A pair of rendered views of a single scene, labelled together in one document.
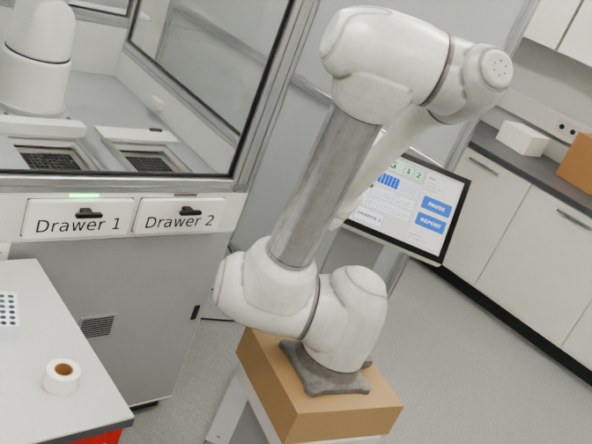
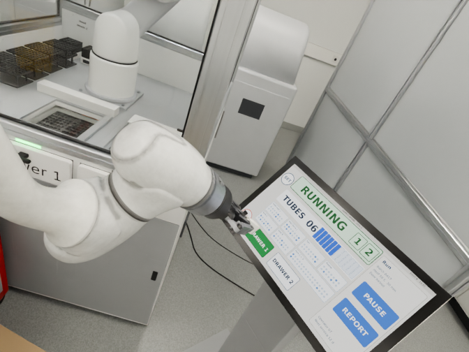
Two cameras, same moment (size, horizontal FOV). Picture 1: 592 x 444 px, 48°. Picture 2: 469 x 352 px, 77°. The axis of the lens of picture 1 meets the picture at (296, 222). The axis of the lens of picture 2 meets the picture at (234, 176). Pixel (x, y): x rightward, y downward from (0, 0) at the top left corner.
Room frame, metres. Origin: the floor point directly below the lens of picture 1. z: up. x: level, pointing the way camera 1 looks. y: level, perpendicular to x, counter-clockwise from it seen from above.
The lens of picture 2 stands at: (1.44, -0.43, 1.59)
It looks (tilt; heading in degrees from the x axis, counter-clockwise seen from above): 33 degrees down; 42
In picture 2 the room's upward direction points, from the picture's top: 23 degrees clockwise
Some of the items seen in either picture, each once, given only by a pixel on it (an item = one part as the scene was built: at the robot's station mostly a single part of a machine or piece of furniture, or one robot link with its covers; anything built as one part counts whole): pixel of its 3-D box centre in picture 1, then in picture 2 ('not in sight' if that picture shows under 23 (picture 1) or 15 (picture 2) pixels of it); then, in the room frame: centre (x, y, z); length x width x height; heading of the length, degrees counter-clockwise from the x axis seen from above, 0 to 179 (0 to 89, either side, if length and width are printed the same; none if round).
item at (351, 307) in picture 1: (346, 313); not in sight; (1.34, -0.19, 1.02); 0.18 x 0.16 x 0.22; 103
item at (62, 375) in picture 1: (62, 376); not in sight; (1.07, 0.33, 0.78); 0.07 x 0.07 x 0.04
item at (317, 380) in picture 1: (335, 359); not in sight; (1.36, -0.21, 0.89); 0.22 x 0.18 x 0.06; 125
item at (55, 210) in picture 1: (80, 218); (27, 160); (1.53, 0.53, 0.87); 0.29 x 0.02 x 0.11; 139
